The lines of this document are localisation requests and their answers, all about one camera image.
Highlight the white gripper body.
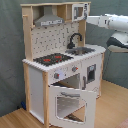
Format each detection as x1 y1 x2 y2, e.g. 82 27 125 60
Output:
86 16 108 27

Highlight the white oven door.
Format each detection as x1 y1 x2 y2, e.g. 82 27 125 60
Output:
49 86 97 128

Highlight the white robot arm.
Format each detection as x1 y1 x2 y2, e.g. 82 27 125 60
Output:
87 14 128 53

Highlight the wooden toy kitchen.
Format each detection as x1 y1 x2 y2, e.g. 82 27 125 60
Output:
22 2 105 128

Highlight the white toy microwave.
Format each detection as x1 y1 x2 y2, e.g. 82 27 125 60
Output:
72 3 89 21

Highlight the grey toy sink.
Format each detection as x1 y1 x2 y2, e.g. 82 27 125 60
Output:
65 47 95 56

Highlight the black toy faucet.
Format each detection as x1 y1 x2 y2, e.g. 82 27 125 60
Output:
67 33 82 49

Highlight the white cabinet door with dispenser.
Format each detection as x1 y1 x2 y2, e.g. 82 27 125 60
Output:
82 55 102 93

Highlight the grey range hood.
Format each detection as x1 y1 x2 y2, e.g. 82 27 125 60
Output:
35 6 64 27

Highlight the right red oven knob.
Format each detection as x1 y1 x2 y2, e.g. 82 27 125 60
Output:
72 66 78 72

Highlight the red oven knob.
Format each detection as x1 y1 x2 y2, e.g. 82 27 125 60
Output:
72 66 78 72
54 73 60 79

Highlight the black toy stovetop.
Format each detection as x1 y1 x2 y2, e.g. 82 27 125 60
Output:
34 53 71 66

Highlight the left red oven knob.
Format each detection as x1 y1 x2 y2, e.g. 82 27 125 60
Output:
54 73 60 79

